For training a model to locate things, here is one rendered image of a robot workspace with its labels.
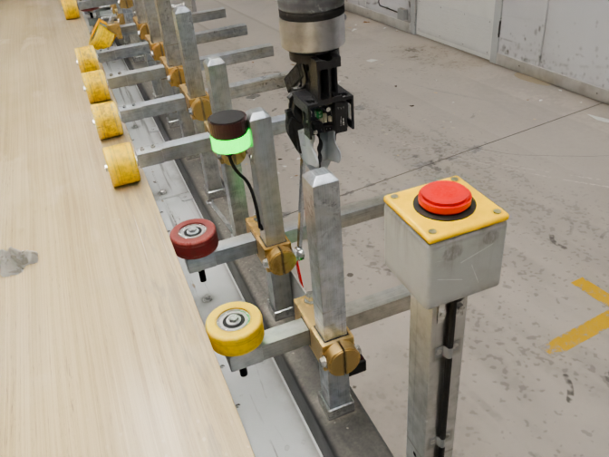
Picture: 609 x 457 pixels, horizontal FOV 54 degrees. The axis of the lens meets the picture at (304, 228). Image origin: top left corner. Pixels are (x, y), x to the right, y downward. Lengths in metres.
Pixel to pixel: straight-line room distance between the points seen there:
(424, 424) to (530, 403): 1.36
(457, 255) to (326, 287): 0.37
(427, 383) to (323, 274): 0.27
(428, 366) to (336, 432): 0.43
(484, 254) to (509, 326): 1.72
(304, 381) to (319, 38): 0.55
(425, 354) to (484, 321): 1.64
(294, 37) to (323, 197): 0.23
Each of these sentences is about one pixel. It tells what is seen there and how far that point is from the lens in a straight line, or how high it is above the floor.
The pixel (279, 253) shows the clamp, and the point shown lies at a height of 0.87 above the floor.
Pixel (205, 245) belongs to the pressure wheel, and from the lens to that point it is 1.03.
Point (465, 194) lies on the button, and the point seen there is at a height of 1.23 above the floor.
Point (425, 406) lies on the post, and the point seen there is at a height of 1.01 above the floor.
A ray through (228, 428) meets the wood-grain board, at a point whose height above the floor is 0.90.
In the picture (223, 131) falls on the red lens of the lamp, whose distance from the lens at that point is 0.91.
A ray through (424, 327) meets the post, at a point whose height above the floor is 1.10.
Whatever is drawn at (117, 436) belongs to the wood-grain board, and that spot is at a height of 0.90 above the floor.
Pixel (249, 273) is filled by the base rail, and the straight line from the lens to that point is 1.27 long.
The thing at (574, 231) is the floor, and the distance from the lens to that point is 2.71.
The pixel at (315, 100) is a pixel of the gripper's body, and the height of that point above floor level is 1.15.
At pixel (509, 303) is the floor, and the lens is 2.28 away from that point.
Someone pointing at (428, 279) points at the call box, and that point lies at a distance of 0.46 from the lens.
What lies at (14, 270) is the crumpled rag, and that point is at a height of 0.91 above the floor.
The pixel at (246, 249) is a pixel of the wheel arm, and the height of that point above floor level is 0.85.
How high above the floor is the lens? 1.47
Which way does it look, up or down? 34 degrees down
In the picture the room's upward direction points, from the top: 5 degrees counter-clockwise
